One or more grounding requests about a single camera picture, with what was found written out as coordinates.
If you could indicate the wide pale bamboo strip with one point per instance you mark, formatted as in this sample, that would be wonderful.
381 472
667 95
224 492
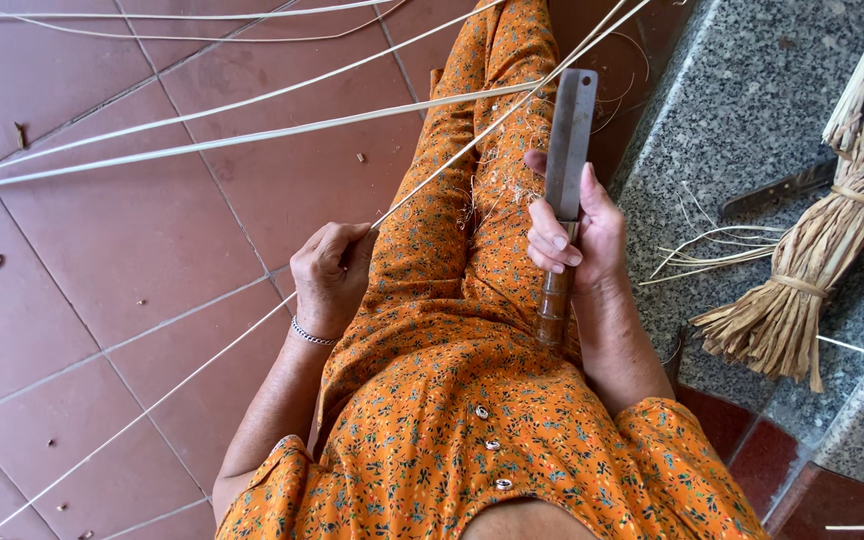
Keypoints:
252 139

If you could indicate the curved thin bamboo strip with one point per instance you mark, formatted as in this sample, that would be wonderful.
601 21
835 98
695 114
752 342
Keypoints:
177 38

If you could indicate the person's left hand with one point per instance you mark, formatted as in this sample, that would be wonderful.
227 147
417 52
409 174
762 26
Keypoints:
323 281

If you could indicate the loose thin bamboo slivers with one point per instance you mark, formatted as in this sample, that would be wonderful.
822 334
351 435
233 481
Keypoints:
709 259

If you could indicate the tied bundle of brown straw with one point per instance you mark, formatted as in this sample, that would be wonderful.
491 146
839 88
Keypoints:
822 247

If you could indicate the thin long bamboo strip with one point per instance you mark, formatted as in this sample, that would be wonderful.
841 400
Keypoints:
177 390

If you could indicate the pale bamboo fibre shavings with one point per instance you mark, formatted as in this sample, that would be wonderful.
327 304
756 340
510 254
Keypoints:
503 161

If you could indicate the orange floral dress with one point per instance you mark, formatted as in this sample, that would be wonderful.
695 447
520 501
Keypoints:
439 390

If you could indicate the person's right hand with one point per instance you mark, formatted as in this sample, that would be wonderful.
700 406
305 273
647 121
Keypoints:
601 240

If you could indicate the narrow pale bamboo strip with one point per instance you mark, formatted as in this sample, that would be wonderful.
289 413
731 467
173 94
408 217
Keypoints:
214 109
177 14

